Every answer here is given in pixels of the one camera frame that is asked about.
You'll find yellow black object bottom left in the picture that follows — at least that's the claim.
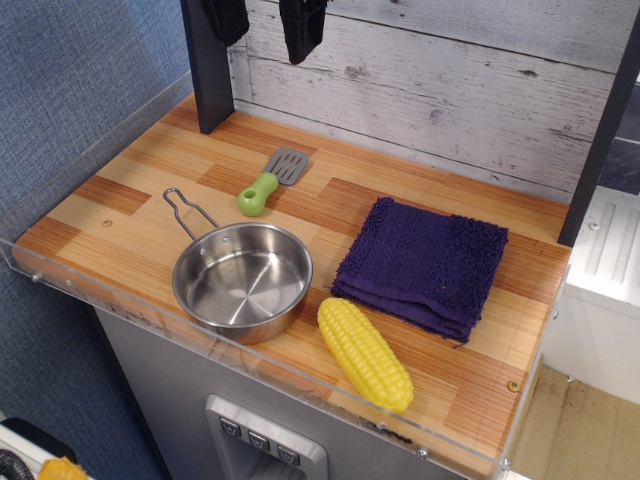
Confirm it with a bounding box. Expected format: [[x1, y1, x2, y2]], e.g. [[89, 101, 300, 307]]
[[1, 418, 91, 480]]

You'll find yellow toy corn cob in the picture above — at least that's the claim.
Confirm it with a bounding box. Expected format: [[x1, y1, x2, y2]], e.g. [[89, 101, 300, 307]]
[[317, 298, 414, 413]]

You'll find dark right shelf post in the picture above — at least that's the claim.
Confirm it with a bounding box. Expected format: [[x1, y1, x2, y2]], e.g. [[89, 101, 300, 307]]
[[557, 12, 639, 247]]

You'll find silver dispenser button panel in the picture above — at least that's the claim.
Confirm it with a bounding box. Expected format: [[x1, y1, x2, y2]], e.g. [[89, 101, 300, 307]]
[[205, 394, 329, 479]]

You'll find purple folded cloth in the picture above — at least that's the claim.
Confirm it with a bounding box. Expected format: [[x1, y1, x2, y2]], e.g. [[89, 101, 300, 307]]
[[332, 197, 509, 343]]

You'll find grey toy kitchen cabinet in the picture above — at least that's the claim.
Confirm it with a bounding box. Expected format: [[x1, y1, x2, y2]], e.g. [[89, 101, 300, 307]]
[[97, 310, 458, 479]]

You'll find dark shelf post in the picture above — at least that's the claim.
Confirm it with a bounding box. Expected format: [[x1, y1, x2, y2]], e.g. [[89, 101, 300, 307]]
[[181, 0, 235, 134], [557, 12, 639, 247]]

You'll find green handled grey spatula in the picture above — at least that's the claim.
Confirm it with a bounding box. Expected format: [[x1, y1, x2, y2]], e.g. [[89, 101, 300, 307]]
[[237, 147, 310, 217]]

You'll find clear acrylic guard rail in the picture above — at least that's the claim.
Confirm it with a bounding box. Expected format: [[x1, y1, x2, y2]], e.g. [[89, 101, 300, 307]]
[[1, 64, 569, 476]]

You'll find dark left shelf post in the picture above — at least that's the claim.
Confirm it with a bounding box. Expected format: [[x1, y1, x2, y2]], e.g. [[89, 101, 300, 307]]
[[181, 0, 235, 134]]

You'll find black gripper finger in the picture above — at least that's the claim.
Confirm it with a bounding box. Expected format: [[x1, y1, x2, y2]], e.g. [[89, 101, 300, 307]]
[[279, 0, 328, 65], [203, 0, 250, 47]]

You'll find stainless steel pan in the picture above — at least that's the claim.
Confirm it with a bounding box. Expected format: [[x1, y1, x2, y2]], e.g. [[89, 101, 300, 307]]
[[163, 188, 314, 344]]

